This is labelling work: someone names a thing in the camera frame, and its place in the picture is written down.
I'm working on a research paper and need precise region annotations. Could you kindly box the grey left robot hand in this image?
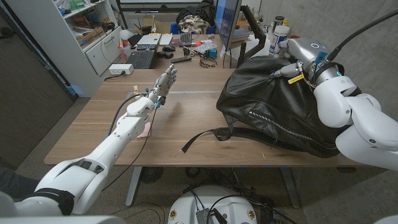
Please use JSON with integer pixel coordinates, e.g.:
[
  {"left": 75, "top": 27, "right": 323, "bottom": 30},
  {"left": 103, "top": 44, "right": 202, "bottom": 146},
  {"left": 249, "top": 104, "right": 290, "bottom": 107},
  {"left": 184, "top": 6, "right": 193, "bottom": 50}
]
[{"left": 150, "top": 63, "right": 178, "bottom": 105}]

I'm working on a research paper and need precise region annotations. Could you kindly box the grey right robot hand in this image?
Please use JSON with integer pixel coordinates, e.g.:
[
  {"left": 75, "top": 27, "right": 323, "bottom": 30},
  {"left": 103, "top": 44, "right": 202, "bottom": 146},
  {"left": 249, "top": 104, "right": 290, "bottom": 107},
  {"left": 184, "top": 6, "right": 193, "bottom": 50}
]
[{"left": 269, "top": 37, "right": 330, "bottom": 79}]

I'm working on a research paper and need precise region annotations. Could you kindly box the black leather backpack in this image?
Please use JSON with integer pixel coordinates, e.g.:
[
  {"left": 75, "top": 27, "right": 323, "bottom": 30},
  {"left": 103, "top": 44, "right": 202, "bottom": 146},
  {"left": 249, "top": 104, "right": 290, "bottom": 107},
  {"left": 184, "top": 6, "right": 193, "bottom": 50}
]
[{"left": 180, "top": 55, "right": 363, "bottom": 159}]

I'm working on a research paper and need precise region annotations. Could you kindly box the black remote control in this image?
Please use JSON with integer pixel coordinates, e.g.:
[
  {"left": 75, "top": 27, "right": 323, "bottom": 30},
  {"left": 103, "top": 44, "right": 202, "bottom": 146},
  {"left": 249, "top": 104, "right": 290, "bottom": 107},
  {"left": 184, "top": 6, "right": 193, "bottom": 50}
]
[{"left": 170, "top": 55, "right": 193, "bottom": 64}]

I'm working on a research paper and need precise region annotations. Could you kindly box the black laptop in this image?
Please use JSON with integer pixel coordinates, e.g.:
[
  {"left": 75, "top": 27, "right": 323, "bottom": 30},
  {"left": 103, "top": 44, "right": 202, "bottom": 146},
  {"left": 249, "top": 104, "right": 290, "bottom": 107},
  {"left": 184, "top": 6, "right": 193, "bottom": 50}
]
[{"left": 124, "top": 30, "right": 164, "bottom": 70}]

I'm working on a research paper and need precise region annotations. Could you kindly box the white canister with blue label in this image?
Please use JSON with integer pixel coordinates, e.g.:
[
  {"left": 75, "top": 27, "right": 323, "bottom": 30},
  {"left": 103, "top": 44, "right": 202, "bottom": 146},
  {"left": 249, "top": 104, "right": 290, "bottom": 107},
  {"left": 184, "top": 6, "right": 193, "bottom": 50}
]
[{"left": 269, "top": 25, "right": 290, "bottom": 57}]

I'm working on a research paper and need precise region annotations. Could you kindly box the white flat box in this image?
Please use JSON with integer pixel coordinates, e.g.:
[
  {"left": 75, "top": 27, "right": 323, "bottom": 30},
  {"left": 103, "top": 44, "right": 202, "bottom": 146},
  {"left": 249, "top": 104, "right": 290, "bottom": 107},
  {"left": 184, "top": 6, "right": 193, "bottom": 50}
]
[{"left": 137, "top": 33, "right": 174, "bottom": 47}]

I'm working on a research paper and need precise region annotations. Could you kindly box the white power strip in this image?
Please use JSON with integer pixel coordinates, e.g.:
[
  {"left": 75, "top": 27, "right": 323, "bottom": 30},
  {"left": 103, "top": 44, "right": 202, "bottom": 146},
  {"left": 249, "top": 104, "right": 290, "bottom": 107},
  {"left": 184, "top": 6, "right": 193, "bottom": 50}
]
[{"left": 108, "top": 63, "right": 135, "bottom": 76}]

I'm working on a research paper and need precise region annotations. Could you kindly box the black spiky hair band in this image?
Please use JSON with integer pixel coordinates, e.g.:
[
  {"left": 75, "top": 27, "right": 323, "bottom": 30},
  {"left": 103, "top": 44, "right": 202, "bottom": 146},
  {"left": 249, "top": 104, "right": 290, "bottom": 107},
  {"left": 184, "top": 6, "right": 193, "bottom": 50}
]
[{"left": 198, "top": 57, "right": 218, "bottom": 68}]

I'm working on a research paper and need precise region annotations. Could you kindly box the black keyboard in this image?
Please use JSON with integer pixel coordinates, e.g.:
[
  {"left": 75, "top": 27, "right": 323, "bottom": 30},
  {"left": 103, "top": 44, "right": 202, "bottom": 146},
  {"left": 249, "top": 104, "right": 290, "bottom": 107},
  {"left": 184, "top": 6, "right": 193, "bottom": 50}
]
[{"left": 178, "top": 32, "right": 193, "bottom": 48}]

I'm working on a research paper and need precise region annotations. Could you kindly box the pink pad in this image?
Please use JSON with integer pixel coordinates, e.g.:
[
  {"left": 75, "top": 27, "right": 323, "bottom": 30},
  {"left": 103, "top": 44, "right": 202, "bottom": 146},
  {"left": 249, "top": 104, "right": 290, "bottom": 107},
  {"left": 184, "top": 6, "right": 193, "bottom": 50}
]
[{"left": 136, "top": 121, "right": 152, "bottom": 139}]

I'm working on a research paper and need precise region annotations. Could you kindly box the clear plastic blister pack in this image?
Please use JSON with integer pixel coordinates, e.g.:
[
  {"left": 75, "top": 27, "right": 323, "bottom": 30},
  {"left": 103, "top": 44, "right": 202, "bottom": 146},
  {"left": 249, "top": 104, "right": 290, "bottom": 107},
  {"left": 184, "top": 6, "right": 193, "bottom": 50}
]
[{"left": 194, "top": 42, "right": 218, "bottom": 55}]

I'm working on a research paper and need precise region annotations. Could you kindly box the plain brown cardboard box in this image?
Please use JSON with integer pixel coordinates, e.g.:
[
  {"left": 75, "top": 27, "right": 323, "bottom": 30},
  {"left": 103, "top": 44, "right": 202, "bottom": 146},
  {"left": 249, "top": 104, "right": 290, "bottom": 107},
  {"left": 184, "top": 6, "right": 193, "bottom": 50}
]
[{"left": 151, "top": 15, "right": 172, "bottom": 34}]

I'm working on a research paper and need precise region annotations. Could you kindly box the white round lamp head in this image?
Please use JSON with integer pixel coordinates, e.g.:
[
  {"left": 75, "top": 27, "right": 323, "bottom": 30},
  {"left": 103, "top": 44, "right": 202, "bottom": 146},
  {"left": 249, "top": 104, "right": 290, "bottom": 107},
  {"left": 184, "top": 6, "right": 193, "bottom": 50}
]
[{"left": 119, "top": 29, "right": 135, "bottom": 41}]

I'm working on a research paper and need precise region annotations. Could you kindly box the beige patterned cloth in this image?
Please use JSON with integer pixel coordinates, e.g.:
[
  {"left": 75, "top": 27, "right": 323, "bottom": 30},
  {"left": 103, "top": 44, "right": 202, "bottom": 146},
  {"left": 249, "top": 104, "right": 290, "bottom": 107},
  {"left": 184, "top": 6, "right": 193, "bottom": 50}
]
[{"left": 178, "top": 14, "right": 211, "bottom": 35}]

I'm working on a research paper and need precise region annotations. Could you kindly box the grey book stack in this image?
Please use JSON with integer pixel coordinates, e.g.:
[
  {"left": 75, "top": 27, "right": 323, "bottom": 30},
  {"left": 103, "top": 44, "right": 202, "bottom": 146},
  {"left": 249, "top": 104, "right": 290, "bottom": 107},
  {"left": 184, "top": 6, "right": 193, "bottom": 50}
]
[{"left": 231, "top": 28, "right": 251, "bottom": 43}]

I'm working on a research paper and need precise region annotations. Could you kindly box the white shelf cabinet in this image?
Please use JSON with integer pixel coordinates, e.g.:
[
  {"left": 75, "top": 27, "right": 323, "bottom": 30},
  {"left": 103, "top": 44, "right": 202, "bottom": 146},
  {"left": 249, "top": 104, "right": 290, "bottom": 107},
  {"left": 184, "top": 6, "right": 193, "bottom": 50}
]
[{"left": 6, "top": 0, "right": 124, "bottom": 97}]

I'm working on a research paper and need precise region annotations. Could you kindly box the black jacket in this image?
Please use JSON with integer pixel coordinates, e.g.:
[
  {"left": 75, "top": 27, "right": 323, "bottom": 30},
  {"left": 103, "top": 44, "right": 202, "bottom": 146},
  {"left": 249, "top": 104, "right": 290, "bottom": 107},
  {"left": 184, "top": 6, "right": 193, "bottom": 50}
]
[{"left": 175, "top": 1, "right": 217, "bottom": 27}]

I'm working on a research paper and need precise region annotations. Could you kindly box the black computer monitor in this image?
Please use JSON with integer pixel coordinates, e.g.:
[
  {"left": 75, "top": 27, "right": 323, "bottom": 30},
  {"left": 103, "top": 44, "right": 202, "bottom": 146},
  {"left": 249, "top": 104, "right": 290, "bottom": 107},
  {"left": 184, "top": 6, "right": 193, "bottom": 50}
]
[{"left": 214, "top": 0, "right": 243, "bottom": 52}]

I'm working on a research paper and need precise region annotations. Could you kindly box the brown cardboard box with print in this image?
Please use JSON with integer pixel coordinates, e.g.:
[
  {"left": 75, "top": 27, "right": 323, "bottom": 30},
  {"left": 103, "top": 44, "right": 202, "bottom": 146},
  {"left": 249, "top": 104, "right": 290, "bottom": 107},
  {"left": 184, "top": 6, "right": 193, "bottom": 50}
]
[{"left": 76, "top": 27, "right": 106, "bottom": 47}]

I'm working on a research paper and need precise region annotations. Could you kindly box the round black fan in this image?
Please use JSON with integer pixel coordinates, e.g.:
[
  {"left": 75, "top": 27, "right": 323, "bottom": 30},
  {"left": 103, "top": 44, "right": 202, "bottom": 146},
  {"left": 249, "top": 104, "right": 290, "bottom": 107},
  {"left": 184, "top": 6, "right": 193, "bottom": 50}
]
[{"left": 140, "top": 167, "right": 164, "bottom": 184}]

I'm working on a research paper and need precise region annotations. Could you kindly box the grey table leg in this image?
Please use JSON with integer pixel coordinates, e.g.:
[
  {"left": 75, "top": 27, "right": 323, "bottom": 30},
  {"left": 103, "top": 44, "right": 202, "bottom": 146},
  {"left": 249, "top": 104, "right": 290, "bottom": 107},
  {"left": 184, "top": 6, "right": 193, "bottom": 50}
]
[
  {"left": 279, "top": 167, "right": 301, "bottom": 209},
  {"left": 125, "top": 167, "right": 142, "bottom": 208}
]

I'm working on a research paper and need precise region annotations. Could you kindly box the white robot torso base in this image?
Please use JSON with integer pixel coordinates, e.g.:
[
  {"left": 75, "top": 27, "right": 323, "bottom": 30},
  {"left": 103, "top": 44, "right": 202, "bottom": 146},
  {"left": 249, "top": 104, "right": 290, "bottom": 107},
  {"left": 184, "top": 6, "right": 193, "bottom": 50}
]
[{"left": 167, "top": 185, "right": 258, "bottom": 224}]

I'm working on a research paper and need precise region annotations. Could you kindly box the person's dark trouser leg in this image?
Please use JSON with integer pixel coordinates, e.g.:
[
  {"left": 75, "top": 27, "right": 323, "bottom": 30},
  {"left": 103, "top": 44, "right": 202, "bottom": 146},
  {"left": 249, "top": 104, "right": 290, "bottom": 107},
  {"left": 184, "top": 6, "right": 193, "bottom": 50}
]
[{"left": 0, "top": 164, "right": 41, "bottom": 200}]

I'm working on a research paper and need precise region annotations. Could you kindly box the black power strip cable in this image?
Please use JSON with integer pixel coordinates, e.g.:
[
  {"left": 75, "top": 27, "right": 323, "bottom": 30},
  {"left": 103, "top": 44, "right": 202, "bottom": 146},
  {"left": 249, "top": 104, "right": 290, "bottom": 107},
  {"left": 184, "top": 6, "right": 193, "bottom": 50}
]
[{"left": 103, "top": 71, "right": 126, "bottom": 82}]

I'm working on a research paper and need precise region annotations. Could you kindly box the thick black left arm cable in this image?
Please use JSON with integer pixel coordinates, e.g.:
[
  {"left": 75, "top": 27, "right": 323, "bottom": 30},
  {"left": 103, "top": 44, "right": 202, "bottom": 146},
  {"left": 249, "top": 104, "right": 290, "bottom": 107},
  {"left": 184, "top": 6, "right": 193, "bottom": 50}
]
[{"left": 107, "top": 93, "right": 150, "bottom": 138}]

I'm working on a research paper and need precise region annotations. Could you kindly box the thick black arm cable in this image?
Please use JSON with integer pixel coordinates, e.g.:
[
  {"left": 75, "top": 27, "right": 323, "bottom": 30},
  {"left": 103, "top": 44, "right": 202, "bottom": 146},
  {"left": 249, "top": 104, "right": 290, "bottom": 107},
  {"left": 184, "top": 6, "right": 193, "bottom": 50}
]
[
  {"left": 107, "top": 93, "right": 150, "bottom": 138},
  {"left": 328, "top": 9, "right": 398, "bottom": 62}
]

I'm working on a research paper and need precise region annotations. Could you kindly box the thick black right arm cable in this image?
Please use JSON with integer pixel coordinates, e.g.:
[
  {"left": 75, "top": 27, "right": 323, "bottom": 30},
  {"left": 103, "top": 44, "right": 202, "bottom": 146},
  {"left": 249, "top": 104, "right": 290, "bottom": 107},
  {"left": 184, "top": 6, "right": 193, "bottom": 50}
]
[{"left": 328, "top": 9, "right": 398, "bottom": 62}]

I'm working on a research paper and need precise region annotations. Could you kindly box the thin black cable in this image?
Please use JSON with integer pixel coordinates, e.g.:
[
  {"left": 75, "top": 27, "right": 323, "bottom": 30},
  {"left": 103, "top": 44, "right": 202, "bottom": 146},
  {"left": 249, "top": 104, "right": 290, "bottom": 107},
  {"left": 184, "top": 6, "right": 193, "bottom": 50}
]
[{"left": 102, "top": 105, "right": 158, "bottom": 192}]

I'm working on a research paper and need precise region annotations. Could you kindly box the whiteboard with black frame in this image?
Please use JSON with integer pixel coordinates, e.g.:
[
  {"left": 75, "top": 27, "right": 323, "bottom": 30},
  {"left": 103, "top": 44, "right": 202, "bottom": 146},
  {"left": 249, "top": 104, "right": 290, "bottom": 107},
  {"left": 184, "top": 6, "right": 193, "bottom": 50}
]
[{"left": 116, "top": 0, "right": 205, "bottom": 15}]

